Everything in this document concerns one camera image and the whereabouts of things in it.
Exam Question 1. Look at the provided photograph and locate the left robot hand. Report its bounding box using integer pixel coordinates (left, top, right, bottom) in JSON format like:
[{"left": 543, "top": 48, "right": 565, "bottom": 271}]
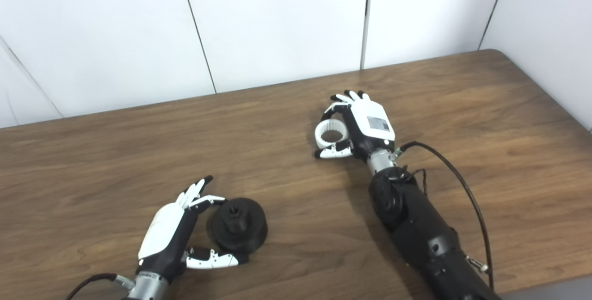
[{"left": 137, "top": 175, "right": 249, "bottom": 284}]

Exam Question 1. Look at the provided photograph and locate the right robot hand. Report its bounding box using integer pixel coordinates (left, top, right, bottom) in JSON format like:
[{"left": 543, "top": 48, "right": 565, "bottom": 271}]
[{"left": 314, "top": 90, "right": 396, "bottom": 159}]

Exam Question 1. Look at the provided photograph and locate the white toothed ring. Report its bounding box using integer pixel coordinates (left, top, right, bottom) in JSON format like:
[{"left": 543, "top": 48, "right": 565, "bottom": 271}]
[{"left": 315, "top": 120, "right": 353, "bottom": 149}]

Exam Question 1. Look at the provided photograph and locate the round black part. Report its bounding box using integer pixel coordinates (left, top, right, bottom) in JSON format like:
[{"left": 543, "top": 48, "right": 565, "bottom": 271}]
[{"left": 211, "top": 197, "right": 269, "bottom": 254}]

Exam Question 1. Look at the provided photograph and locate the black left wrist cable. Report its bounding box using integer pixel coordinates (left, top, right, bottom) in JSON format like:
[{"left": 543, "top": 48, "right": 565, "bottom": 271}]
[{"left": 65, "top": 273, "right": 137, "bottom": 300}]

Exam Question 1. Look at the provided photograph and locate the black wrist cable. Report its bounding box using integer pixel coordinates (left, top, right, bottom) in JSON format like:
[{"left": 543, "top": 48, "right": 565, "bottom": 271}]
[
  {"left": 393, "top": 141, "right": 494, "bottom": 291},
  {"left": 65, "top": 273, "right": 137, "bottom": 300}
]

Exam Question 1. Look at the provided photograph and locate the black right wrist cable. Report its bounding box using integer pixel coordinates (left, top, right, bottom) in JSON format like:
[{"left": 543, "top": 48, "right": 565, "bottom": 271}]
[{"left": 393, "top": 141, "right": 494, "bottom": 291}]

